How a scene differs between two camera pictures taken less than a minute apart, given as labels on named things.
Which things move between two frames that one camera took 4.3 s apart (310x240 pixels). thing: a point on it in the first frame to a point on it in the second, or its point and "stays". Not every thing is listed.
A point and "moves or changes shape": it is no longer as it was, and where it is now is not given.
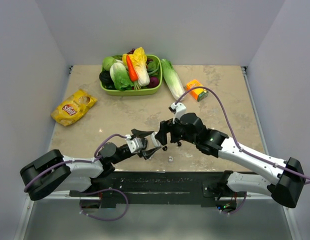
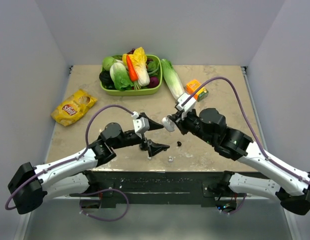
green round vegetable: [107, 62] stays
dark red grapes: [131, 52] stays
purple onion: [154, 82] stays
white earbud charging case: [156, 142] moves or changes shape
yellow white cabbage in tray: [139, 61] stays
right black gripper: [165, 127] to [184, 117]
